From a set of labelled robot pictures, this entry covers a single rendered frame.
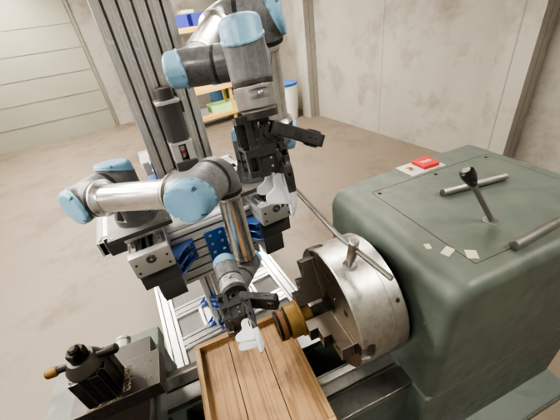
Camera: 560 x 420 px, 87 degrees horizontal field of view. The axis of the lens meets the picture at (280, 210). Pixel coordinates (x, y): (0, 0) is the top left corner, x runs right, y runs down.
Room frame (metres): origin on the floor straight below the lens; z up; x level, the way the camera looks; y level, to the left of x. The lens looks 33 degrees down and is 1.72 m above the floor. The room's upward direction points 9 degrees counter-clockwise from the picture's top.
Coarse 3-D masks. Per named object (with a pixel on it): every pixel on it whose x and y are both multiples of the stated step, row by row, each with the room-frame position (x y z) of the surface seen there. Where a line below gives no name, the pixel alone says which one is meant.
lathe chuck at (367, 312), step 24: (336, 240) 0.59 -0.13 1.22; (336, 264) 0.49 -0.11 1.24; (360, 264) 0.48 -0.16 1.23; (336, 288) 0.46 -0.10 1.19; (360, 288) 0.43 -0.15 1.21; (384, 288) 0.43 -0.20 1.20; (360, 312) 0.39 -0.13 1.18; (384, 312) 0.40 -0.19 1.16; (360, 336) 0.37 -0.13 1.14; (384, 336) 0.37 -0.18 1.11; (360, 360) 0.36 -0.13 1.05
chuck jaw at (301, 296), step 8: (312, 248) 0.60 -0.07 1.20; (312, 256) 0.57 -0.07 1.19; (304, 264) 0.54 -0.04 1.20; (312, 264) 0.55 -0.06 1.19; (304, 272) 0.53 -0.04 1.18; (312, 272) 0.53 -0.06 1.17; (296, 280) 0.54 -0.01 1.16; (304, 280) 0.52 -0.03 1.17; (312, 280) 0.52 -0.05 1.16; (320, 280) 0.53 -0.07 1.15; (304, 288) 0.51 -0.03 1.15; (312, 288) 0.51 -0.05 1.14; (320, 288) 0.51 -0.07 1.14; (296, 296) 0.50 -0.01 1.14; (304, 296) 0.50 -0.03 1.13; (312, 296) 0.50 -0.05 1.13; (320, 296) 0.50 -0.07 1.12; (304, 304) 0.49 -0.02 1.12
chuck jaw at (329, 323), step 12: (324, 312) 0.47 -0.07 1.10; (336, 312) 0.46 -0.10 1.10; (312, 324) 0.44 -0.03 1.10; (324, 324) 0.43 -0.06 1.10; (336, 324) 0.43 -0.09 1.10; (312, 336) 0.42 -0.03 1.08; (324, 336) 0.40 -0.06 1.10; (336, 336) 0.40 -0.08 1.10; (348, 336) 0.39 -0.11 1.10; (336, 348) 0.39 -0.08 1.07; (348, 348) 0.37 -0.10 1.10; (360, 348) 0.37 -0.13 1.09
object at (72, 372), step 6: (90, 348) 0.43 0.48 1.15; (96, 348) 0.44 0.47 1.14; (90, 354) 0.42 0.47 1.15; (90, 360) 0.41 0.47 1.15; (96, 360) 0.41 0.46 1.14; (102, 360) 0.42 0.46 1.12; (66, 366) 0.40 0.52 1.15; (72, 366) 0.40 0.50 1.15; (78, 366) 0.39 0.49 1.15; (84, 366) 0.39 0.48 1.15; (90, 366) 0.40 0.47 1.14; (96, 366) 0.40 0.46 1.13; (66, 372) 0.39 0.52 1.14; (72, 372) 0.39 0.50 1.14; (78, 372) 0.39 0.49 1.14; (84, 372) 0.39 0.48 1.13; (90, 372) 0.39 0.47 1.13; (72, 378) 0.38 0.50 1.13; (78, 378) 0.38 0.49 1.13; (84, 378) 0.38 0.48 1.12
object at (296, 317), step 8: (288, 304) 0.50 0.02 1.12; (296, 304) 0.48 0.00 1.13; (272, 312) 0.48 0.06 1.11; (280, 312) 0.47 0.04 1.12; (288, 312) 0.47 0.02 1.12; (296, 312) 0.47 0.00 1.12; (304, 312) 0.47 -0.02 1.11; (280, 320) 0.45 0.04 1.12; (288, 320) 0.45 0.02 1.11; (296, 320) 0.45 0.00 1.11; (304, 320) 0.45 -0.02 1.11; (280, 328) 0.44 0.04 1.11; (288, 328) 0.44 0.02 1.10; (296, 328) 0.44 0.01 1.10; (304, 328) 0.44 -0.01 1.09; (280, 336) 0.45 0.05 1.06; (288, 336) 0.43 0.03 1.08; (296, 336) 0.43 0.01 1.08
